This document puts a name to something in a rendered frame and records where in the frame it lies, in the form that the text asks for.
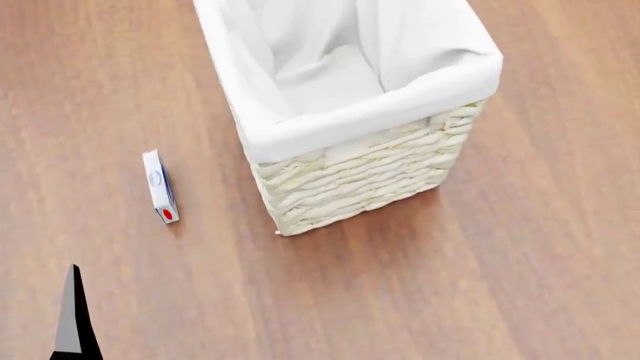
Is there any white cloth basket liner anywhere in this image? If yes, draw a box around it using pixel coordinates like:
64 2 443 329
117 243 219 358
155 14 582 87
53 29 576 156
192 0 504 165

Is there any white cream cheese box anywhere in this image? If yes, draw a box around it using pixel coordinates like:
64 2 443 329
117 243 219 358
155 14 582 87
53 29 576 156
141 148 181 226

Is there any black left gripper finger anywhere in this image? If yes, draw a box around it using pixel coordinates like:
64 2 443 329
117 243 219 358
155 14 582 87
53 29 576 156
49 263 105 360

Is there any white wicker basket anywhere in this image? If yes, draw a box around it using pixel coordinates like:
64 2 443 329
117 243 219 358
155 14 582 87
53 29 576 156
222 97 489 237

